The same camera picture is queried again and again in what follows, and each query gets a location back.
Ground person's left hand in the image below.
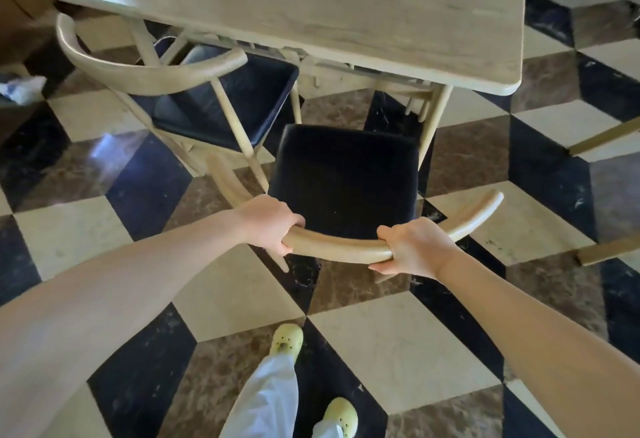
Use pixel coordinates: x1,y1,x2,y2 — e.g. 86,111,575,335
233,194,306,257

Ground person's right hand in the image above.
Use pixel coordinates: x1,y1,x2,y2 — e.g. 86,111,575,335
368,216,463,281

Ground wooden chair black seat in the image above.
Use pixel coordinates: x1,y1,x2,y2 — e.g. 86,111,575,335
205,124,505,285
55,12,303,194

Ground person's left forearm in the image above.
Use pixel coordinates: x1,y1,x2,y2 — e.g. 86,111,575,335
0,208,249,438

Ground person's right forearm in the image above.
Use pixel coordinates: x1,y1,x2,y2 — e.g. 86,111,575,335
437,246,640,438

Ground person's left yellow shoe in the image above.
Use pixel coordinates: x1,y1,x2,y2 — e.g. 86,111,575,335
269,323,305,366

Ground person's yellow shoe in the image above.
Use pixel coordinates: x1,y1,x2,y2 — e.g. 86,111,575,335
319,396,360,438
269,323,305,366

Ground person's white trousers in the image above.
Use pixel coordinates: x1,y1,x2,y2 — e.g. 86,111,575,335
219,355,346,438

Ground person's right yellow shoe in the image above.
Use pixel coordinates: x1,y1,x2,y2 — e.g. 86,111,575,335
319,396,360,438

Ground wooden table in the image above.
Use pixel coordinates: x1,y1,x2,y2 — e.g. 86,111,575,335
51,0,525,164

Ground white crumpled plastic bag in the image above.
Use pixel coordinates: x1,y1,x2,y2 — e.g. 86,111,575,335
0,75,47,106

